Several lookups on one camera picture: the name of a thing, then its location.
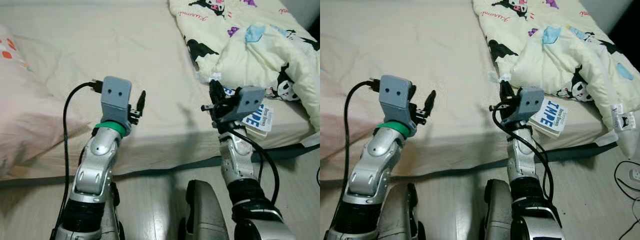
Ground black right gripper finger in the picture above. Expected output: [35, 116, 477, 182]
[210, 79, 226, 107]
[500, 80, 516, 107]

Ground white book with blue letters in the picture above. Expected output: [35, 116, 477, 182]
[225, 87, 275, 137]
[530, 97, 570, 140]

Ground cream cartoon print blanket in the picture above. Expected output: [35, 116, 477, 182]
[169, 0, 321, 131]
[472, 0, 640, 161]

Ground bed with cream sheet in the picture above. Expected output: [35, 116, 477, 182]
[0, 0, 321, 183]
[320, 0, 621, 183]

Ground grey right robot leg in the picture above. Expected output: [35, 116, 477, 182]
[179, 179, 232, 240]
[479, 179, 516, 240]

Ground grey robot leg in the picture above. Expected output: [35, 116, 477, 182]
[479, 179, 516, 240]
[102, 182, 126, 240]
[377, 182, 423, 240]
[179, 179, 232, 240]

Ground grey left robot leg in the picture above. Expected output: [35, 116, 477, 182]
[102, 182, 126, 240]
[377, 182, 423, 240]

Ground white blanket label tag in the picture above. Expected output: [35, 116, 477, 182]
[611, 103, 637, 132]

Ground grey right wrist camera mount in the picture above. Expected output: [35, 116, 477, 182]
[220, 86, 266, 126]
[501, 86, 545, 126]

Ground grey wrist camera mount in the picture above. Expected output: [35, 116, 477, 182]
[378, 75, 417, 137]
[501, 86, 545, 126]
[100, 76, 133, 136]
[220, 86, 266, 126]

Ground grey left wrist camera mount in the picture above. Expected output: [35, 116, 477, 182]
[100, 76, 133, 136]
[378, 75, 417, 137]

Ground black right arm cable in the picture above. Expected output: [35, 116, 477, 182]
[235, 129, 280, 203]
[491, 102, 555, 203]

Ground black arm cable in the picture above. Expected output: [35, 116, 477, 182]
[59, 80, 103, 236]
[342, 79, 382, 236]
[235, 129, 280, 203]
[491, 102, 555, 203]

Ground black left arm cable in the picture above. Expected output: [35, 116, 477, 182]
[342, 79, 382, 236]
[59, 80, 103, 236]

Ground thin black floor cable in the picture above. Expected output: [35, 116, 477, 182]
[614, 160, 640, 206]

